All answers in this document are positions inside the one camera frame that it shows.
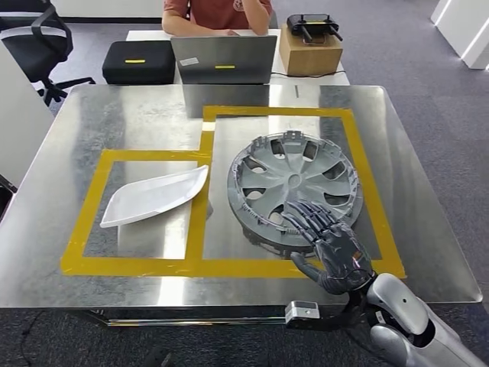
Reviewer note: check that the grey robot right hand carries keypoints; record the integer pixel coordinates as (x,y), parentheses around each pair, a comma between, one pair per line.
(339,258)

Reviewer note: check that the grey plastic wheel hubcap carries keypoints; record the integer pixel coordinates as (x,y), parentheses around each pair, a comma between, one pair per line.
(294,177)

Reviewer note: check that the white plastic trim part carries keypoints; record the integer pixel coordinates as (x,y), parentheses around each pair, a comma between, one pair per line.
(152,197)

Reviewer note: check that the brown cardboard box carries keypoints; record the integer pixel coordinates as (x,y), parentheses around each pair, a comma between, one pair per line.
(311,61)

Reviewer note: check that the black controller with antennas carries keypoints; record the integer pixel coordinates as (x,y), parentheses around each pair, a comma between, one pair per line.
(311,23)

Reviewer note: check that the grey laptop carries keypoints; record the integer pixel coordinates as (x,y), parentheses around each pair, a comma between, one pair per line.
(223,58)

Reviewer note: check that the white cabinet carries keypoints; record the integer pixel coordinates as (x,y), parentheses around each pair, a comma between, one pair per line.
(465,30)

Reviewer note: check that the person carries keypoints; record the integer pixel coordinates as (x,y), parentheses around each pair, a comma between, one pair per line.
(217,11)

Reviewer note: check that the black case with yellow mark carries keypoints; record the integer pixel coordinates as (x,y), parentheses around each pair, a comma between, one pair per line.
(139,73)

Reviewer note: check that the white desk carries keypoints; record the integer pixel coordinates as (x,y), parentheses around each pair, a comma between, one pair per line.
(149,34)

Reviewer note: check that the white table with steel top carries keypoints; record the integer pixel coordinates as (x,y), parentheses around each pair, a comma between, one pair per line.
(19,126)

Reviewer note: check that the black office chair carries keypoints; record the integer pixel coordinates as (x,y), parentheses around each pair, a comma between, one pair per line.
(38,50)

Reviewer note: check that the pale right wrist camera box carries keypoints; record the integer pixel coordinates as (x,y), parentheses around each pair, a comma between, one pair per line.
(302,313)

